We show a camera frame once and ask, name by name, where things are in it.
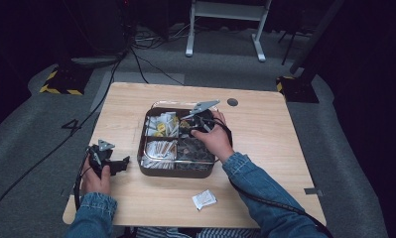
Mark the pile of dark packets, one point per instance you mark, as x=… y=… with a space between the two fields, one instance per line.
x=194 y=155

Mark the person's right hand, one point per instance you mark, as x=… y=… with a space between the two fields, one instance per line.
x=215 y=140

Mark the person's striped trousers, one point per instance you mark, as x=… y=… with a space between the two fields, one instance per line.
x=192 y=233

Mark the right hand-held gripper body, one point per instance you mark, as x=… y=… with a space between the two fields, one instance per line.
x=202 y=112

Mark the pile of brown white sachets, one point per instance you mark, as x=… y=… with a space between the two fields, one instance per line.
x=159 y=153

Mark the white metal stand frame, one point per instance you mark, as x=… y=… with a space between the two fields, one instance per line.
x=225 y=20

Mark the grey tape strip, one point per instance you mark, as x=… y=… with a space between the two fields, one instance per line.
x=313 y=191

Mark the white sachet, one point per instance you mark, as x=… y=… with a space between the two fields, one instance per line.
x=203 y=199

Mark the dark brown divided tray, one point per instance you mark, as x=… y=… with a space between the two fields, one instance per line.
x=175 y=172

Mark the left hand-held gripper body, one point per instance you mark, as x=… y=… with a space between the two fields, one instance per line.
x=99 y=155

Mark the person's left hand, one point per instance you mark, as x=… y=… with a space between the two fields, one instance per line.
x=94 y=181

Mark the black yellow striped base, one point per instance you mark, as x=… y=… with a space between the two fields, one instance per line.
x=296 y=89
x=65 y=82

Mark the pile of white yellow packets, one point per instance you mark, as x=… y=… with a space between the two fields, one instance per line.
x=162 y=125

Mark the black slanted pole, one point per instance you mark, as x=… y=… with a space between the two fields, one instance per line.
x=314 y=36

